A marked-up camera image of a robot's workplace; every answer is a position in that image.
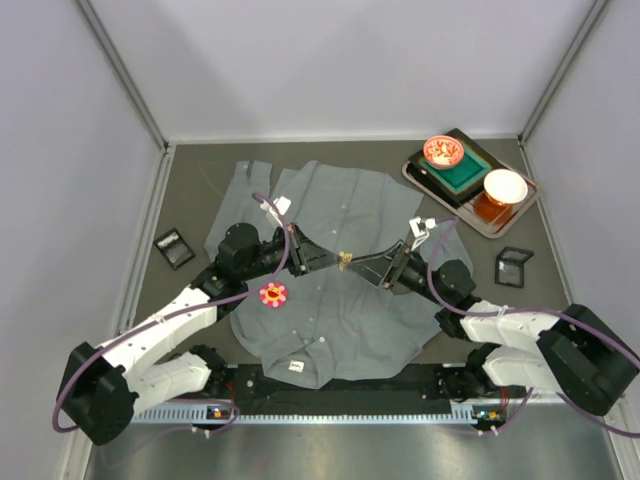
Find gold leaf brooch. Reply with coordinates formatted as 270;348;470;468
338;251;353;271

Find grey button-up shirt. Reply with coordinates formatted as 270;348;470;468
204;159;475;390

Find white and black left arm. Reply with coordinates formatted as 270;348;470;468
54;223;339;446

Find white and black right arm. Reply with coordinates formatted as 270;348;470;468
346;242;639;416

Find brown plastic tray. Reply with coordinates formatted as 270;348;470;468
401;161;540;239

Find black rectangular tray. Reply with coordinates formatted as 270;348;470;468
406;128;504;209

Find black right jewellery box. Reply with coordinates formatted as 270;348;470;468
494;246;534;289

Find black jewellery box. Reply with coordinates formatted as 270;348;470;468
153;228;196;270
494;246;534;289

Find amber glass dish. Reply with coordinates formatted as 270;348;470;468
473;193;514;227

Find black left jewellery box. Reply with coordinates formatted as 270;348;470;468
153;228;196;270

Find red patterned bowl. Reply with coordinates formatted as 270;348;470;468
423;135;465;170

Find green square dish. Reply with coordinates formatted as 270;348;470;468
420;148;492;195

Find white and orange cup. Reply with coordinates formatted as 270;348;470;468
483;169;528;205

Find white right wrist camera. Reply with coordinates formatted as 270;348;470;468
409;216;438;251

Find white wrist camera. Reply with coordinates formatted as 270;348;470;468
261;196;291;228
409;216;438;251

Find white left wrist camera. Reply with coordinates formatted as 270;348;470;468
261;196;291;228

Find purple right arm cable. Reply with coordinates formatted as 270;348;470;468
427;217;640;441

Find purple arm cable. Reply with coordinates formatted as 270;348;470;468
427;217;640;441
52;191;294;436

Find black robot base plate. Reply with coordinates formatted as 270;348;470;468
180;364;526;416

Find grey slotted cable duct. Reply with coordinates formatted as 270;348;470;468
99;402;501;425

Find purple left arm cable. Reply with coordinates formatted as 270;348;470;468
52;191;294;436

